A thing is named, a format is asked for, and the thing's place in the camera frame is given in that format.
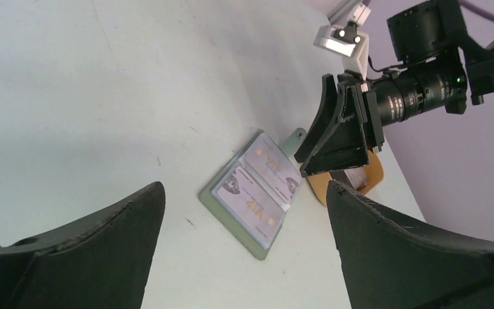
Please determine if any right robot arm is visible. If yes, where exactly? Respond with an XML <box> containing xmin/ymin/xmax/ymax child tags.
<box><xmin>295</xmin><ymin>1</ymin><xmax>494</xmax><ymax>177</ymax></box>

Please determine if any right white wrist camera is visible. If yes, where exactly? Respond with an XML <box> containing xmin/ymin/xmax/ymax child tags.
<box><xmin>313</xmin><ymin>0</ymin><xmax>371</xmax><ymax>80</ymax></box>

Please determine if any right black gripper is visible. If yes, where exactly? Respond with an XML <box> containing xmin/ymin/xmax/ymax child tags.
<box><xmin>294</xmin><ymin>72</ymin><xmax>385</xmax><ymax>178</ymax></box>

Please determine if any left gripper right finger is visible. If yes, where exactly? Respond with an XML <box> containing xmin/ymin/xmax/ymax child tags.
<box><xmin>327</xmin><ymin>181</ymin><xmax>494</xmax><ymax>308</ymax></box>

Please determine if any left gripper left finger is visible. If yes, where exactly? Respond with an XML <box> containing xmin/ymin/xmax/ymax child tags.
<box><xmin>0</xmin><ymin>182</ymin><xmax>166</xmax><ymax>308</ymax></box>

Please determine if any orange plastic tray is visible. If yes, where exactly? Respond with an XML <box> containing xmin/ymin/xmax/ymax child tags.
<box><xmin>307</xmin><ymin>151</ymin><xmax>385</xmax><ymax>207</ymax></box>

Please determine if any white VIP card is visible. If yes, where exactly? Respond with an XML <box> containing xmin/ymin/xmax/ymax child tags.
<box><xmin>245</xmin><ymin>132</ymin><xmax>303</xmax><ymax>204</ymax></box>
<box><xmin>211</xmin><ymin>164</ymin><xmax>286</xmax><ymax>249</ymax></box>

